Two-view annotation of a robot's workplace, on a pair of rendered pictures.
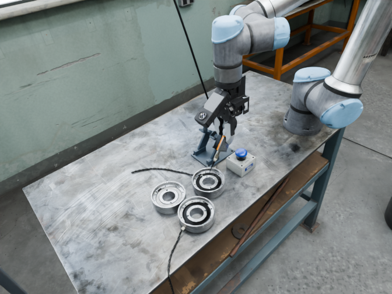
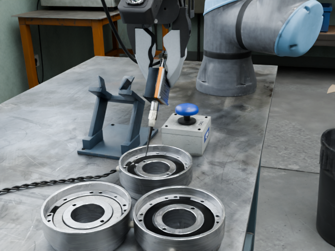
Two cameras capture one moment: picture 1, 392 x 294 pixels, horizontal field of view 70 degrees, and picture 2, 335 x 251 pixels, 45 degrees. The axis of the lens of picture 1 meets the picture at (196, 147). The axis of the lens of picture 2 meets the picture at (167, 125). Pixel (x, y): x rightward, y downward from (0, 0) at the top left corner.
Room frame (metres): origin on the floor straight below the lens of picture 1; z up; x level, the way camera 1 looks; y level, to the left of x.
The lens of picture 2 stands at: (0.19, 0.25, 1.11)
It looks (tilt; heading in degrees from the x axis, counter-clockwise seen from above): 23 degrees down; 325
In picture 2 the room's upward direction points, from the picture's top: 1 degrees counter-clockwise
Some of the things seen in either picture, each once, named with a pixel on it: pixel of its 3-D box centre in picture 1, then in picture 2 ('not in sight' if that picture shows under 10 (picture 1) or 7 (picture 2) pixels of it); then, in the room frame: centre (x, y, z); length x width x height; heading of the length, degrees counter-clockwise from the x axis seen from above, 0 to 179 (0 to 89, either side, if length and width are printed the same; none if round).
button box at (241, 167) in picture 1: (242, 161); (187, 131); (0.69, -0.15, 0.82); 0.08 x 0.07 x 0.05; 128
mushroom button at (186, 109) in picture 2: (241, 156); (186, 119); (0.69, -0.15, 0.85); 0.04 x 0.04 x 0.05
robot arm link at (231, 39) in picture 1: (228, 41); not in sight; (0.70, -0.11, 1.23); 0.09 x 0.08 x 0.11; 101
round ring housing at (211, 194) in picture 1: (208, 183); (156, 173); (0.61, -0.03, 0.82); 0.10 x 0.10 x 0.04
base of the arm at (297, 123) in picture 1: (304, 114); (226, 67); (0.90, -0.43, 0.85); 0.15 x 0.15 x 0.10
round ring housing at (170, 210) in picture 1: (169, 198); (88, 218); (0.57, 0.10, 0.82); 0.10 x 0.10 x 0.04
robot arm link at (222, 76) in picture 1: (227, 71); not in sight; (0.70, -0.10, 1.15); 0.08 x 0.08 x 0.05
